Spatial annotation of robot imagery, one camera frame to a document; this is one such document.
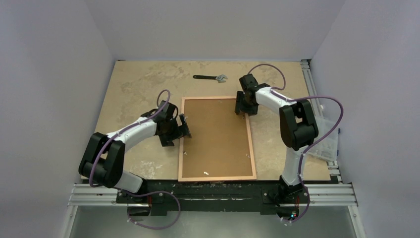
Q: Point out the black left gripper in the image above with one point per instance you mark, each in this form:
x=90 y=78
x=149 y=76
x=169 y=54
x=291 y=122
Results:
x=167 y=140

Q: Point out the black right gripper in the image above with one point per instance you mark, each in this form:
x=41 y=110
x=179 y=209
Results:
x=245 y=102

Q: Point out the pink picture frame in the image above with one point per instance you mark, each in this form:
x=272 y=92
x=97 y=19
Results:
x=252 y=154

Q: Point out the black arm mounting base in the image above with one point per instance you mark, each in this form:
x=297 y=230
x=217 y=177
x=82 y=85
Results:
x=162 y=196

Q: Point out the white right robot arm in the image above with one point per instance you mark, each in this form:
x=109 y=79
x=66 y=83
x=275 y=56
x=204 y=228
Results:
x=298 y=127

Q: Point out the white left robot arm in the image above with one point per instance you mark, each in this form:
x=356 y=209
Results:
x=103 y=159

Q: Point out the black adjustable wrench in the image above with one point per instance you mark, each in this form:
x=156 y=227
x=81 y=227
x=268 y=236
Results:
x=220 y=78

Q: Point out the clear plastic parts box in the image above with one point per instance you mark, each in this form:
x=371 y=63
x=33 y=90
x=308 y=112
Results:
x=327 y=149

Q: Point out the aluminium rail frame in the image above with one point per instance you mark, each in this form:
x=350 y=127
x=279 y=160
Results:
x=133 y=86

